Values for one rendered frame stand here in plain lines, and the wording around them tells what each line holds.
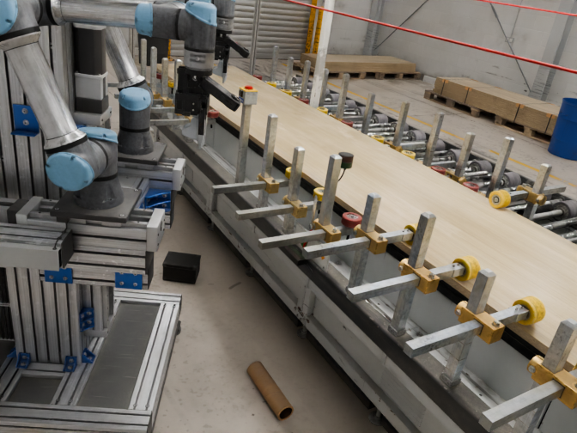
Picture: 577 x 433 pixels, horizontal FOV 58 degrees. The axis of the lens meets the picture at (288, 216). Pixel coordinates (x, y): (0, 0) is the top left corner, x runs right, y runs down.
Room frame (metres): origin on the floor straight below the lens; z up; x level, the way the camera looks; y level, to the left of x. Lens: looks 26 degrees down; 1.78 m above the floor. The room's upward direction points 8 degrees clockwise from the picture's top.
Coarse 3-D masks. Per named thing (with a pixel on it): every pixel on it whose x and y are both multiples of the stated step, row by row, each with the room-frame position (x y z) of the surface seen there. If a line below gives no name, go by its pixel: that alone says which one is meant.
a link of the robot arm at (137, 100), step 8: (128, 88) 1.97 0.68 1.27; (136, 88) 1.99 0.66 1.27; (120, 96) 1.91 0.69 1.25; (128, 96) 1.90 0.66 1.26; (136, 96) 1.91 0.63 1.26; (144, 96) 1.93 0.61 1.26; (120, 104) 1.91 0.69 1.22; (128, 104) 1.89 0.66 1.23; (136, 104) 1.90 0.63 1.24; (144, 104) 1.92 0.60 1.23; (120, 112) 1.91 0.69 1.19; (128, 112) 1.89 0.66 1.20; (136, 112) 1.90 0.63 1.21; (144, 112) 1.92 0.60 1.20; (120, 120) 1.91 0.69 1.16; (128, 120) 1.89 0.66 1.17; (136, 120) 1.90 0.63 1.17; (144, 120) 1.92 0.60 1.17; (128, 128) 1.89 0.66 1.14; (136, 128) 1.90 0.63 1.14; (144, 128) 1.92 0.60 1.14
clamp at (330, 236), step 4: (316, 220) 1.89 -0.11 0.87; (316, 224) 1.87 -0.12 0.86; (320, 224) 1.85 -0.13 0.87; (316, 228) 1.87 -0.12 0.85; (320, 228) 1.84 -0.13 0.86; (324, 228) 1.83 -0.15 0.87; (328, 228) 1.83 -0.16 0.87; (332, 228) 1.84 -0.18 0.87; (328, 232) 1.80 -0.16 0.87; (332, 232) 1.80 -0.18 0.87; (340, 232) 1.81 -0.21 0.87; (328, 236) 1.79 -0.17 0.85; (332, 236) 1.79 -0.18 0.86; (336, 236) 1.80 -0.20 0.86; (340, 236) 1.81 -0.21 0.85; (324, 240) 1.81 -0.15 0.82; (328, 240) 1.79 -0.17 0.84; (332, 240) 1.79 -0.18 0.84; (336, 240) 1.80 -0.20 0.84
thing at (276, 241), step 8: (304, 232) 1.78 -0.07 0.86; (312, 232) 1.79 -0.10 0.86; (320, 232) 1.80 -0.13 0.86; (344, 232) 1.86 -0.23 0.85; (352, 232) 1.88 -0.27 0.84; (264, 240) 1.68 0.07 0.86; (272, 240) 1.69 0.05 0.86; (280, 240) 1.69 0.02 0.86; (288, 240) 1.72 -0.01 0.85; (296, 240) 1.74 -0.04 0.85; (304, 240) 1.76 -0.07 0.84; (312, 240) 1.78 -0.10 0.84; (264, 248) 1.66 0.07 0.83
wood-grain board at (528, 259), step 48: (288, 96) 3.87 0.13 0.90; (288, 144) 2.72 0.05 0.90; (336, 144) 2.84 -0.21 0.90; (384, 144) 2.98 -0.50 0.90; (336, 192) 2.13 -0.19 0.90; (384, 192) 2.22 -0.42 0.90; (432, 192) 2.31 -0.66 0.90; (432, 240) 1.80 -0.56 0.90; (480, 240) 1.86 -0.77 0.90; (528, 240) 1.93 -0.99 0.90; (528, 288) 1.54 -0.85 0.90; (576, 288) 1.58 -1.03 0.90; (528, 336) 1.27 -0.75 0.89
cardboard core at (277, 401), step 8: (248, 368) 1.88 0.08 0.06; (256, 368) 1.86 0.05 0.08; (264, 368) 1.88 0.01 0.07; (256, 376) 1.82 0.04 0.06; (264, 376) 1.81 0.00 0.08; (256, 384) 1.80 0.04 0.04; (264, 384) 1.77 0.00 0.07; (272, 384) 1.77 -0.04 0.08; (264, 392) 1.74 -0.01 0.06; (272, 392) 1.73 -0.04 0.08; (280, 392) 1.74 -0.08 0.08; (272, 400) 1.69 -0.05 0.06; (280, 400) 1.68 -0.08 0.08; (272, 408) 1.67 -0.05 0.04; (280, 408) 1.65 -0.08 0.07; (288, 408) 1.69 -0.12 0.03; (280, 416) 1.66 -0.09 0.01; (288, 416) 1.67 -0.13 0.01
